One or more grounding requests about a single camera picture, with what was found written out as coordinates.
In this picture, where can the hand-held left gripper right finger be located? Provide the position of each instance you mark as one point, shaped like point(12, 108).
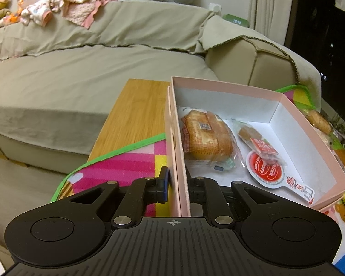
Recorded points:
point(196, 191)

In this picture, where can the pink knit garment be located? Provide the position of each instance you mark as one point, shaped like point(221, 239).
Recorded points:
point(80, 13)

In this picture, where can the wooden table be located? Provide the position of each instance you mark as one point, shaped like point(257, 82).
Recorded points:
point(132, 112)

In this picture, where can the beige sofa cover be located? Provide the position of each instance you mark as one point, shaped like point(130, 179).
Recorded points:
point(132, 26)

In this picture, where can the green digital clock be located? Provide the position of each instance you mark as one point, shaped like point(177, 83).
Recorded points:
point(235, 20)

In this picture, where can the clear bread packet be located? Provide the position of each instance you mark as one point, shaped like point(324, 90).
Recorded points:
point(319, 122)

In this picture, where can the white wall socket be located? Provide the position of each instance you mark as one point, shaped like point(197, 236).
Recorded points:
point(215, 8)

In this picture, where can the dark glass window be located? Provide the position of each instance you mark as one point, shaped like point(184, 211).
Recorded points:
point(319, 40)

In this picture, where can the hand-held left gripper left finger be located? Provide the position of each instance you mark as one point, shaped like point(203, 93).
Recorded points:
point(164, 184)

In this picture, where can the cream curtain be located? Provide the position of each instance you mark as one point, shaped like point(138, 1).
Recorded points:
point(270, 5)

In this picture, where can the floral white baby garment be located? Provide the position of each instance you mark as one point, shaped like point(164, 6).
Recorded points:
point(37, 11)

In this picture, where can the orange patterned cloth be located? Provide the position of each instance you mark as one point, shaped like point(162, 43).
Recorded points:
point(10, 17)

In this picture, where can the large bread packet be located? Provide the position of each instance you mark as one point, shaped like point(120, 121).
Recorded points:
point(204, 135)

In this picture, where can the pink cardboard box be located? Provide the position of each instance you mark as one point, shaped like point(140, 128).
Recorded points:
point(218, 97)

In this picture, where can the colourful play mat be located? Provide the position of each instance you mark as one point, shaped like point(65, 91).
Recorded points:
point(126, 164)

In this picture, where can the small red label cake packet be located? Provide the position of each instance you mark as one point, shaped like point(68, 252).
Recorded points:
point(248, 135)

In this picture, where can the beige sofa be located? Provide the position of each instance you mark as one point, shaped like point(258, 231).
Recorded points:
point(74, 77)

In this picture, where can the white packet red round label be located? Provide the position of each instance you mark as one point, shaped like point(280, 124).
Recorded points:
point(264, 174)

